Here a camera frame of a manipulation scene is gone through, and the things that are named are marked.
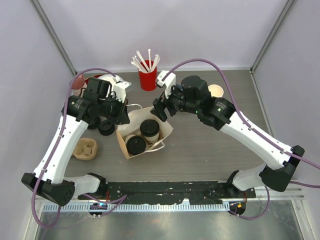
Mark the bundle of wrapped straws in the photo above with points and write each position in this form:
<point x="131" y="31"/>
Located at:
<point x="145" y="65"/>

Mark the single black lid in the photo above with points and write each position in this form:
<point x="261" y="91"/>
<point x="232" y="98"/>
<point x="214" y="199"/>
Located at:
<point x="94" y="123"/>

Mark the pink floral pitcher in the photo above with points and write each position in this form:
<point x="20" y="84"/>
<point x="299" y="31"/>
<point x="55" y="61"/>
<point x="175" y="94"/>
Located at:
<point x="78" y="86"/>

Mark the brown paper bag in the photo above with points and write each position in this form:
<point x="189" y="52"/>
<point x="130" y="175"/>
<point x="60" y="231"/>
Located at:
<point x="136" y="117"/>

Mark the beige pulp cup carrier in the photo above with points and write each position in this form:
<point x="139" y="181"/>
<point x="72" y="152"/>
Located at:
<point x="164" y="133"/>

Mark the white paper plate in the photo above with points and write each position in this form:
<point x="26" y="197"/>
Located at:
<point x="115" y="80"/>

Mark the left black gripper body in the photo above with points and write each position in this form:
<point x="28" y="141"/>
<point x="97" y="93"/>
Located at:
<point x="115" y="109"/>

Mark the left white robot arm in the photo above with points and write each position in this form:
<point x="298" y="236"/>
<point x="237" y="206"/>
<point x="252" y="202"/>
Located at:
<point x="103" y="97"/>

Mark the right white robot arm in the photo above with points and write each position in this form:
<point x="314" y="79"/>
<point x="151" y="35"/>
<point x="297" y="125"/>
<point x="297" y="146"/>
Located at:
<point x="193" y="96"/>

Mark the white paper cup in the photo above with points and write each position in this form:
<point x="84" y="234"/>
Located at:
<point x="150" y="140"/>
<point x="129" y="138"/>

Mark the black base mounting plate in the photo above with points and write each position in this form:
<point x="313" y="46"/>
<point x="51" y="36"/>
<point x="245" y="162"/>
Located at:
<point x="170" y="192"/>

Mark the red cylindrical straw holder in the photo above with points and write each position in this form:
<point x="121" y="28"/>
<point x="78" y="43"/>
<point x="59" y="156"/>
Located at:
<point x="148" y="80"/>

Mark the stack of paper cups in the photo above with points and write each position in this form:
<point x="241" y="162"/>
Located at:
<point x="216" y="91"/>

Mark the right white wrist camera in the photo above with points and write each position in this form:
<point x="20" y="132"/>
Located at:
<point x="166" y="80"/>

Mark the stack of black lids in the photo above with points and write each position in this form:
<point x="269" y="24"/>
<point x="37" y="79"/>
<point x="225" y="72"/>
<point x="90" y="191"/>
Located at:
<point x="106" y="128"/>

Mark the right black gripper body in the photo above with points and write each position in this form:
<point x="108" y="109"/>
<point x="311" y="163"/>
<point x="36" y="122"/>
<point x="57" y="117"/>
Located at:
<point x="174" y="103"/>

